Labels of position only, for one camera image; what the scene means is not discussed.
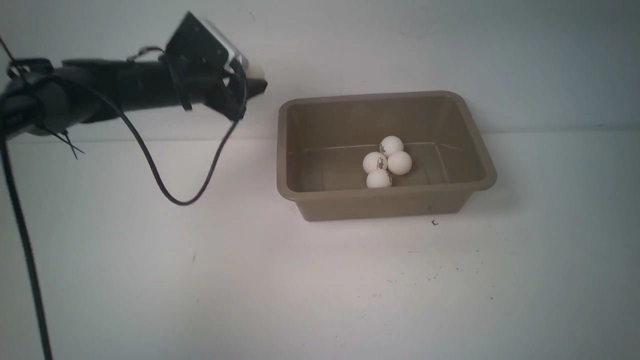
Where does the black camera cable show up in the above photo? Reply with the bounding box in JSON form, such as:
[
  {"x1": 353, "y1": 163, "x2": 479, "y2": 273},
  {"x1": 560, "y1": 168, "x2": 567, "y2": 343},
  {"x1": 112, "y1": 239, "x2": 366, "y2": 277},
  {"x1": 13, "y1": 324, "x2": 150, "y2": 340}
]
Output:
[{"x1": 0, "y1": 75, "x2": 248, "y2": 360}]

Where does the tan plastic bin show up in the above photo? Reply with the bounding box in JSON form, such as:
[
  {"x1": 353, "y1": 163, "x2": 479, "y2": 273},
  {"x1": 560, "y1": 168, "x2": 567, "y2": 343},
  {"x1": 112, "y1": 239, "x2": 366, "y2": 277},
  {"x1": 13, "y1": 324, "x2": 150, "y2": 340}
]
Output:
[{"x1": 276, "y1": 91, "x2": 498, "y2": 222}]

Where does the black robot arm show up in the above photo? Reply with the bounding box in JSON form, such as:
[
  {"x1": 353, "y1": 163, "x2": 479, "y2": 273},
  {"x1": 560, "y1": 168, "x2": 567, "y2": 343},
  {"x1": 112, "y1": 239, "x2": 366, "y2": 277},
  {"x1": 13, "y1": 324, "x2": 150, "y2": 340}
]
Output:
[{"x1": 1, "y1": 55, "x2": 268, "y2": 140}]

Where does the white ping-pong ball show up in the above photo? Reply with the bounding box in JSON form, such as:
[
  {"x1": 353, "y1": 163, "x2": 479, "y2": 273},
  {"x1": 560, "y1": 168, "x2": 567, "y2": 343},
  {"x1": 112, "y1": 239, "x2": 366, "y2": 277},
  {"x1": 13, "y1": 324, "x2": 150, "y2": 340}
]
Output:
[
  {"x1": 387, "y1": 151, "x2": 413, "y2": 176},
  {"x1": 366, "y1": 169, "x2": 393, "y2": 189},
  {"x1": 362, "y1": 152, "x2": 388, "y2": 174},
  {"x1": 379, "y1": 136, "x2": 404, "y2": 158}
]

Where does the black zip tie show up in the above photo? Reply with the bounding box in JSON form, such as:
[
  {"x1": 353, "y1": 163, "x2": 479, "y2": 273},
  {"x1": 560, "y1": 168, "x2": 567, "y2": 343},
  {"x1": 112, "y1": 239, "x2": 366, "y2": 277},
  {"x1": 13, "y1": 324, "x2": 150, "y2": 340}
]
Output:
[{"x1": 0, "y1": 37, "x2": 86, "y2": 160}]

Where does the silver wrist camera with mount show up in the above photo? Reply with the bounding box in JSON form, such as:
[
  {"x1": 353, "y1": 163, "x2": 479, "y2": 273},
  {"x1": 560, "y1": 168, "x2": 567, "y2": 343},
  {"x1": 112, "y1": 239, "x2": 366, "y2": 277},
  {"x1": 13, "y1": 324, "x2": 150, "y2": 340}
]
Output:
[{"x1": 164, "y1": 11, "x2": 250, "y2": 73}]

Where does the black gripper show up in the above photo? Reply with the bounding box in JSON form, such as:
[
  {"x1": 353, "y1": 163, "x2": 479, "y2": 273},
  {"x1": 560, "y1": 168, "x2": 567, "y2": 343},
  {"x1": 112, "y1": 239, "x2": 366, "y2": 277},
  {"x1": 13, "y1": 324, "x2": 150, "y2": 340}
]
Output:
[{"x1": 165, "y1": 57, "x2": 268, "y2": 123}]

